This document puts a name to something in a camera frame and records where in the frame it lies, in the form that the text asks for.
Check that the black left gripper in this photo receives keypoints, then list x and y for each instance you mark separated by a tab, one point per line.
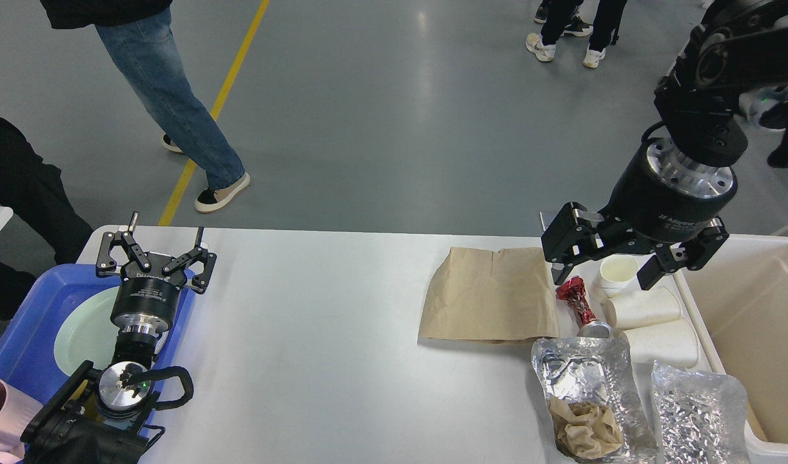
147	299

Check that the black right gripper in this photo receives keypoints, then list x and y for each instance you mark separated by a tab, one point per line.
663	196

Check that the green plate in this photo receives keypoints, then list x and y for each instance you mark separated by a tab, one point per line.
88	334

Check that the aluminium foil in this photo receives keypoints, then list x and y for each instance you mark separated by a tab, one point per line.
599	371

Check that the brown paper bag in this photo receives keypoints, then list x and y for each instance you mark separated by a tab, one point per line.
496	297

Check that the brown napkin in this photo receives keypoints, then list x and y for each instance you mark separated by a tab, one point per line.
587	430

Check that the pink ribbed mug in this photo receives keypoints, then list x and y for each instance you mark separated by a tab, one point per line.
17	409

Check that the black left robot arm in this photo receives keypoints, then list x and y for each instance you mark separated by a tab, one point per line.
100	415

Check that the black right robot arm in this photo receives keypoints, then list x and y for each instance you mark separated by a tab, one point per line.
736	62

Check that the upright white paper cup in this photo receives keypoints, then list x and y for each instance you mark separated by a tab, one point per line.
614	274

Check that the white paper cup lying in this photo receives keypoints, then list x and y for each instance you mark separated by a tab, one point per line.
637	309

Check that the red snack wrapper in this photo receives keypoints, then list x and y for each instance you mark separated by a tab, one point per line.
573	293

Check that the white foam container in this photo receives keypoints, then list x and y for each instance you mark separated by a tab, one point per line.
674	343

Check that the white plastic bin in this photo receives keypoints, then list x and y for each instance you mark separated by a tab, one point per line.
738	303

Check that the blue plastic tray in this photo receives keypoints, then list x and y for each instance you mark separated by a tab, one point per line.
27	348

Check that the person with dark sneakers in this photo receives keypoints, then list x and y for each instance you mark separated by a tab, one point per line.
577	26

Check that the person in blue jeans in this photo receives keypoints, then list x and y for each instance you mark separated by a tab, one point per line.
137	36

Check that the person in black trousers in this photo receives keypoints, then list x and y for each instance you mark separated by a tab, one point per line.
561	17

